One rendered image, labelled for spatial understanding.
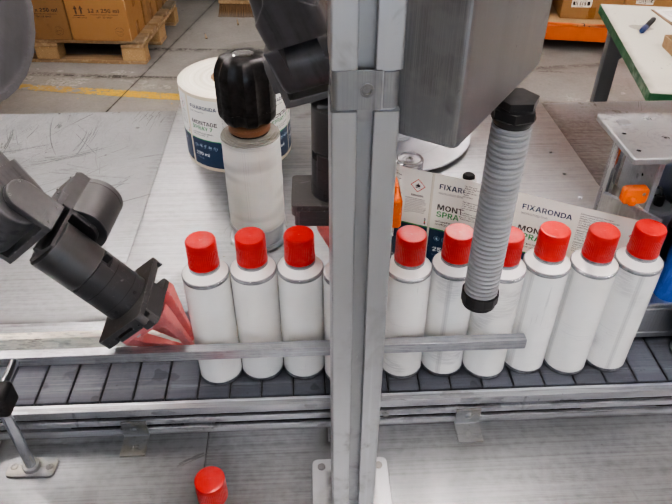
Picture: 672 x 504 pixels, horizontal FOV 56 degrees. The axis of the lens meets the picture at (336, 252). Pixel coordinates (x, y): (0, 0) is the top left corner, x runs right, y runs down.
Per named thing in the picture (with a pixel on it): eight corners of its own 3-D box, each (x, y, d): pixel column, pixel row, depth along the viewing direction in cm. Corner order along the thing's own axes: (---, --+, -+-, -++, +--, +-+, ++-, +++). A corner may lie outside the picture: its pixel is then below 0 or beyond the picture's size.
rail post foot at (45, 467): (60, 458, 75) (58, 454, 75) (52, 477, 73) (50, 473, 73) (13, 458, 75) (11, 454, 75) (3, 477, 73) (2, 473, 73)
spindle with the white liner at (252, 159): (287, 219, 105) (277, 40, 87) (287, 252, 98) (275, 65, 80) (233, 220, 105) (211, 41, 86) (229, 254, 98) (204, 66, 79)
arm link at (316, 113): (305, 102, 62) (363, 107, 61) (318, 75, 67) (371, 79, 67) (306, 164, 66) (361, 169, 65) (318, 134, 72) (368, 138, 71)
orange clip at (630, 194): (641, 199, 75) (647, 183, 74) (649, 208, 74) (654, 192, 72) (617, 199, 75) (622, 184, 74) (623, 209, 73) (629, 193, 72)
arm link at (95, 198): (-43, 235, 64) (-1, 194, 60) (7, 167, 72) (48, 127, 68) (60, 300, 70) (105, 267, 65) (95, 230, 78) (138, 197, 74)
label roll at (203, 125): (170, 164, 119) (156, 91, 110) (214, 118, 134) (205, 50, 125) (270, 179, 115) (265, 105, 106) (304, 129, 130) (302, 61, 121)
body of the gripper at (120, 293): (166, 264, 75) (117, 226, 71) (152, 325, 67) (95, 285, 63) (129, 291, 77) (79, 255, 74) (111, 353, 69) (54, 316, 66)
